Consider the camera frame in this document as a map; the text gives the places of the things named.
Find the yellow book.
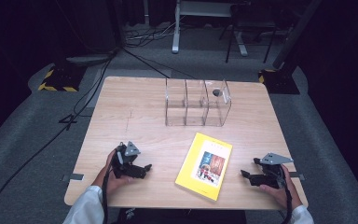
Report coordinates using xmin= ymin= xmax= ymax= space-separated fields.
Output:
xmin=174 ymin=132 xmax=234 ymax=202

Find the white desk frame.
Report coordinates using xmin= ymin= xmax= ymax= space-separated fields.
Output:
xmin=171 ymin=0 xmax=249 ymax=58

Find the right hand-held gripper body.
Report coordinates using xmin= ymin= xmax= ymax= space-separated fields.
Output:
xmin=259 ymin=151 xmax=295 ymax=189

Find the grey flat floor plate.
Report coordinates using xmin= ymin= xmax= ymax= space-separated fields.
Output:
xmin=65 ymin=53 xmax=115 ymax=65

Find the black metal chair frame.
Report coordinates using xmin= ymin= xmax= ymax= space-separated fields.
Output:
xmin=218 ymin=2 xmax=278 ymax=64

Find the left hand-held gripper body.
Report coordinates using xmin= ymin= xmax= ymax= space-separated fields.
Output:
xmin=111 ymin=141 xmax=142 ymax=179

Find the right hand-held gripper black cable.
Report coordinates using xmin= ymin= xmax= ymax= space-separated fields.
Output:
xmin=279 ymin=164 xmax=294 ymax=224

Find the person's right hand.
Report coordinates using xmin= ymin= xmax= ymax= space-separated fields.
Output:
xmin=258 ymin=164 xmax=303 ymax=210

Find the black yellow striped stand base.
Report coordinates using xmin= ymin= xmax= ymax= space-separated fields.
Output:
xmin=37 ymin=63 xmax=88 ymax=93
xmin=257 ymin=67 xmax=301 ymax=95

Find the person's left hand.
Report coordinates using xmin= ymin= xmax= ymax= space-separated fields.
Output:
xmin=92 ymin=149 xmax=135 ymax=198

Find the hand-held gripper black cable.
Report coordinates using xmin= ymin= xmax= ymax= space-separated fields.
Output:
xmin=102 ymin=166 xmax=112 ymax=224
xmin=279 ymin=164 xmax=294 ymax=224

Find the person's black clothing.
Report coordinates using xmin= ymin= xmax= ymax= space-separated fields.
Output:
xmin=113 ymin=207 xmax=247 ymax=224

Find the clear acrylic divided organizer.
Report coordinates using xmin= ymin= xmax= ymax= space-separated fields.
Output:
xmin=164 ymin=77 xmax=233 ymax=128

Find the grey tape strip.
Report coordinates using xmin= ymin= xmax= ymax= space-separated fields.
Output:
xmin=288 ymin=171 xmax=306 ymax=182
xmin=62 ymin=173 xmax=85 ymax=182

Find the left hand-held gripper black cable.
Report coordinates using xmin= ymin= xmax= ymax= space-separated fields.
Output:
xmin=102 ymin=166 xmax=112 ymax=224

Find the long black floor cable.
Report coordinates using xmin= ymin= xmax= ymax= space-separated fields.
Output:
xmin=0 ymin=49 xmax=120 ymax=218

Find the grey slanted metal pole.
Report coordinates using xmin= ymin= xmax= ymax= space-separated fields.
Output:
xmin=272 ymin=0 xmax=324 ymax=70

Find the bundle of floor cables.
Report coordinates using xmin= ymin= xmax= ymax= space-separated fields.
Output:
xmin=124 ymin=21 xmax=181 ymax=49

